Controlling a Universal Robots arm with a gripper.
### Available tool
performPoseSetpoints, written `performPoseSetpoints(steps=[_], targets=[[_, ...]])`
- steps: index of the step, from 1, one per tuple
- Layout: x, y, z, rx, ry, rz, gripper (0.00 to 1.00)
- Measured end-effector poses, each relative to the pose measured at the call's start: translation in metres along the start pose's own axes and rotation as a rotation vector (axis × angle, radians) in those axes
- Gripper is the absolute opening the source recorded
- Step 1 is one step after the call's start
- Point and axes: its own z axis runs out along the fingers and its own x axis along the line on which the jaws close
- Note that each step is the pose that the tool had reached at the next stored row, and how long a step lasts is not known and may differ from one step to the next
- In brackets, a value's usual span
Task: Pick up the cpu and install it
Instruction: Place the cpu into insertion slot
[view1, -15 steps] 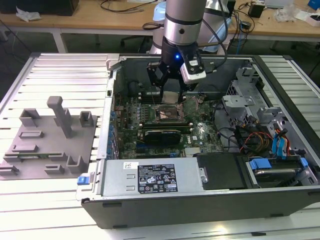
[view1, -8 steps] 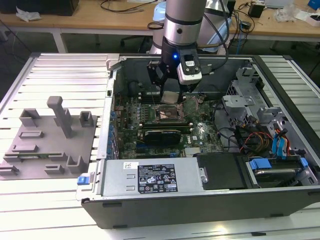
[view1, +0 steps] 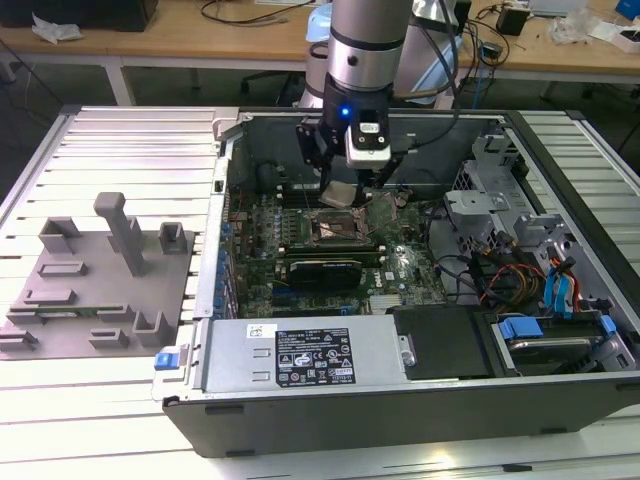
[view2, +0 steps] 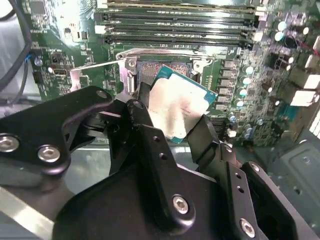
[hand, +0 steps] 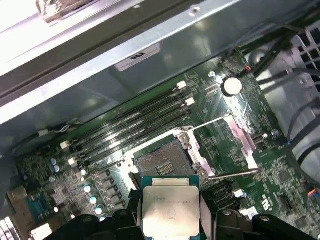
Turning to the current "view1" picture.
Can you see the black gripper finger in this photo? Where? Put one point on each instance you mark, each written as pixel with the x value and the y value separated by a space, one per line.
pixel 312 145
pixel 382 180

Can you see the silver CPU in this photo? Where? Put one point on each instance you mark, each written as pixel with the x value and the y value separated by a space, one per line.
pixel 336 194

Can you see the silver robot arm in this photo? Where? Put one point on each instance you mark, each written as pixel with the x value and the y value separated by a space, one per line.
pixel 365 40

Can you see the CPU socket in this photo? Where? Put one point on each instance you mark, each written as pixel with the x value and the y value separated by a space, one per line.
pixel 332 227

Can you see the round coin battery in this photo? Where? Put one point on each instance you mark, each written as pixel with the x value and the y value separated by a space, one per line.
pixel 401 200

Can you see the black RAM slot bank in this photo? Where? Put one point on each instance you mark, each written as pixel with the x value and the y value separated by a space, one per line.
pixel 292 195
pixel 330 252

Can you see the green motherboard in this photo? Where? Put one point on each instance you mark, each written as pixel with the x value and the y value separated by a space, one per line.
pixel 405 265

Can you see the silver drive cage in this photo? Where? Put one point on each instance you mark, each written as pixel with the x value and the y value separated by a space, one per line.
pixel 475 200

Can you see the black graphics card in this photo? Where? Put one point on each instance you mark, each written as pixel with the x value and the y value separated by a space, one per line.
pixel 325 274

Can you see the silver finned heatsink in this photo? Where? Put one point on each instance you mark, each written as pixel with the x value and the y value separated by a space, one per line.
pixel 385 305

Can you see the black computer tower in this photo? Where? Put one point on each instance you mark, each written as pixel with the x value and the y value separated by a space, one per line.
pixel 466 15

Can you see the wooden desk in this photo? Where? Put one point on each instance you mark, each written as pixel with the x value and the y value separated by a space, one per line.
pixel 175 42

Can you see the black plastic shroud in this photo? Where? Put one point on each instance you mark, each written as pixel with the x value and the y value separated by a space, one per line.
pixel 440 345

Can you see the small black box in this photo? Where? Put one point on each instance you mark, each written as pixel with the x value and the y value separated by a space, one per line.
pixel 511 20

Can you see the grey power supply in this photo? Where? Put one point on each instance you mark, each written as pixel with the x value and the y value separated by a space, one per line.
pixel 235 350

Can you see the clear plastic bags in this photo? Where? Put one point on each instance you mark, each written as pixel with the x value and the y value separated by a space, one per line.
pixel 575 25

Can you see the open black PC case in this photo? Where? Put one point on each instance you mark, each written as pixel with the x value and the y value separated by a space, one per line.
pixel 320 425

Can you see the blue case latch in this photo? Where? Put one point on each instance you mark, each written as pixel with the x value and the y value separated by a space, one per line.
pixel 166 361

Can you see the grey parts rack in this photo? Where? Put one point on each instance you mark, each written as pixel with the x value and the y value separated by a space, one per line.
pixel 100 300

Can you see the flat black device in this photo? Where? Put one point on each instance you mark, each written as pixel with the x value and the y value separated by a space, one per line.
pixel 75 12

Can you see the crumpled white plastic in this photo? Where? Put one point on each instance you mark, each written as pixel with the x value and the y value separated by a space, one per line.
pixel 55 27

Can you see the small white box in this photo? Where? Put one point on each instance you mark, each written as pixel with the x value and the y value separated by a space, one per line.
pixel 629 40

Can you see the green RAM stick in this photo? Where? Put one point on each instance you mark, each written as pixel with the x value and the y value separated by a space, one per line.
pixel 75 311

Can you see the small blue box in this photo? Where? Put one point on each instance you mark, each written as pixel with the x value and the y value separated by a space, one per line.
pixel 631 7

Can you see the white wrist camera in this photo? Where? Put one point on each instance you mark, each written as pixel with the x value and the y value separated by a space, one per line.
pixel 367 145

